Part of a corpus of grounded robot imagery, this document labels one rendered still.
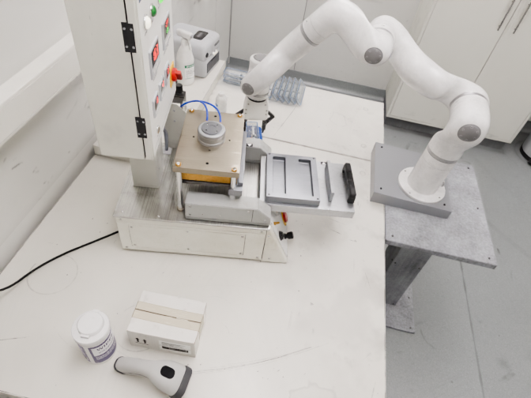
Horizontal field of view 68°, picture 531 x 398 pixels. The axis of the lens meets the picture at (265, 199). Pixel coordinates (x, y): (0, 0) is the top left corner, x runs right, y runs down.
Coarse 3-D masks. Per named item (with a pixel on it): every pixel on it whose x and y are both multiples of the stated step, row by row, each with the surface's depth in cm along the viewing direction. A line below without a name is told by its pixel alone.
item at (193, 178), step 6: (186, 174) 112; (192, 174) 112; (186, 180) 114; (192, 180) 114; (198, 180) 113; (204, 180) 113; (210, 180) 113; (216, 180) 113; (222, 180) 113; (228, 180) 113
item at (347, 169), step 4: (348, 164) 130; (344, 168) 131; (348, 168) 129; (344, 172) 133; (348, 172) 127; (348, 176) 126; (352, 176) 127; (348, 180) 125; (352, 180) 125; (348, 184) 124; (352, 184) 124; (348, 188) 123; (352, 188) 123; (348, 192) 123; (352, 192) 121; (348, 196) 123; (352, 196) 121; (348, 200) 122; (352, 200) 122
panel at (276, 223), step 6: (276, 216) 129; (282, 216) 138; (270, 222) 120; (276, 222) 124; (282, 222) 136; (276, 228) 125; (282, 228) 134; (276, 234) 124; (282, 240) 131; (282, 246) 129
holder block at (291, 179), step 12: (276, 156) 131; (288, 156) 131; (300, 156) 132; (276, 168) 129; (288, 168) 127; (300, 168) 130; (312, 168) 129; (276, 180) 125; (288, 180) 124; (300, 180) 127; (312, 180) 125; (276, 192) 122; (288, 192) 120; (300, 192) 123; (312, 192) 123; (300, 204) 120; (312, 204) 120
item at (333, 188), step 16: (320, 176) 130; (336, 176) 131; (320, 192) 125; (336, 192) 126; (272, 208) 121; (288, 208) 121; (304, 208) 120; (320, 208) 120; (336, 208) 121; (352, 208) 122
